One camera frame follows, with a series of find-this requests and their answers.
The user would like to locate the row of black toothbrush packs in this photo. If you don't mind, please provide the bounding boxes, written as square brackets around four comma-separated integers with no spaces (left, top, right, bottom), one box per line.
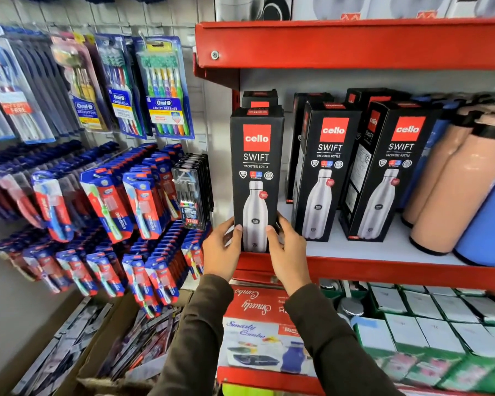
[172,152,215,232]

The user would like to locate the stack of green white boxes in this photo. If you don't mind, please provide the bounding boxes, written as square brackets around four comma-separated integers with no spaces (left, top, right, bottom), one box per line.
[351,282,495,395]

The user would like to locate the peach bottle with black band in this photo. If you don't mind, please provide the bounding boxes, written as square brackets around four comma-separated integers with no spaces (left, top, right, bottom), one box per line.
[401,104,485,228]
[409,113,495,256]

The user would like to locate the brown cardboard box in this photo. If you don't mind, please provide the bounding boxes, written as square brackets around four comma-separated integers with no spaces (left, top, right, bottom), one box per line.
[54,288,195,396]

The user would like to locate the person's left hand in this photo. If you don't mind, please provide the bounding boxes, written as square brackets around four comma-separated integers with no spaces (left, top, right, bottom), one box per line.
[202,217,243,283]

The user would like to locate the pile of dark flat packets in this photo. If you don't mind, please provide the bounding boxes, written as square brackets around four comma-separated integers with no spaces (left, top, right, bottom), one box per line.
[10,297,113,396]

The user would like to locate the red white combo set box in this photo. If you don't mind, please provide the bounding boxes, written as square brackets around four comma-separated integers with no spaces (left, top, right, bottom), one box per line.
[216,284,327,395]

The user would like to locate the person's left forearm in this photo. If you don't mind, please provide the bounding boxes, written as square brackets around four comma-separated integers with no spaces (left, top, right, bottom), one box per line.
[148,274,235,396]

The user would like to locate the white wire grid panel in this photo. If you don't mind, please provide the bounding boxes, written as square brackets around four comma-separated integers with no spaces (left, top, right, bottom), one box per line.
[0,0,216,162]

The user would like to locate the person's right hand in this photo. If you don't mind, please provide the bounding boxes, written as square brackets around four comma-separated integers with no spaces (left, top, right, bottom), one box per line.
[266,213,312,296]

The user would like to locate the steel container lid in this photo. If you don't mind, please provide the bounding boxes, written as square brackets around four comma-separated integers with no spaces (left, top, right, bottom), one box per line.
[337,298,365,319]

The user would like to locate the row of white appliance boxes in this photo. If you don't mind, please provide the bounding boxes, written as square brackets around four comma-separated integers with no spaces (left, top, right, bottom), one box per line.
[292,0,495,21]

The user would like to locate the black steel bottle box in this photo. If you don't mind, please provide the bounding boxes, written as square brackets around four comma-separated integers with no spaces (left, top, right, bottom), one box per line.
[285,92,335,204]
[339,100,443,243]
[230,105,285,254]
[242,89,279,109]
[291,100,363,243]
[345,87,412,120]

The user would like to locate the white box with black print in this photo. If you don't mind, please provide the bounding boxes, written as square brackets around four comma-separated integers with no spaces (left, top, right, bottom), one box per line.
[214,0,294,22]

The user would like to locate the row of blue toothbrush packs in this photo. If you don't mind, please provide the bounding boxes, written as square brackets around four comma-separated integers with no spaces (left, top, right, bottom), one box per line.
[0,24,80,145]

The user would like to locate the pile of loose toothbrush packets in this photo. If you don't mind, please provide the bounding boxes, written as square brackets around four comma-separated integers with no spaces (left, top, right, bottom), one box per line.
[98,304,184,381]

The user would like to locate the pink yellow toothbrush pack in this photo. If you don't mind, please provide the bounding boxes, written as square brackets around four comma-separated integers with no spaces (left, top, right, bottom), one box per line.
[51,34,110,133]

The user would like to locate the person's right forearm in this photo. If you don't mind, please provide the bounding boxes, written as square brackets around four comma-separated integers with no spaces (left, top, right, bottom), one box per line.
[284,283,403,396]

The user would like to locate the red metal shelf board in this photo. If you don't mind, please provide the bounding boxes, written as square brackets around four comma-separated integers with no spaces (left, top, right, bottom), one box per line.
[230,200,495,292]
[193,17,495,90]

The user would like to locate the blue multi toothbrush pack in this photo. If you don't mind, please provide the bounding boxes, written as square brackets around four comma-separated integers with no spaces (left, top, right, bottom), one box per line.
[94,34,148,139]

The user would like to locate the rows of red blue toothbrush packets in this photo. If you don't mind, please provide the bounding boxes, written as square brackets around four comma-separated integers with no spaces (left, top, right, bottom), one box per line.
[0,222,212,319]
[0,140,186,245]

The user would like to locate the green multicolour toothbrush pack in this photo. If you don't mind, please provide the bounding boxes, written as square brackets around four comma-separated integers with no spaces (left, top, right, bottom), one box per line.
[134,35,195,140]

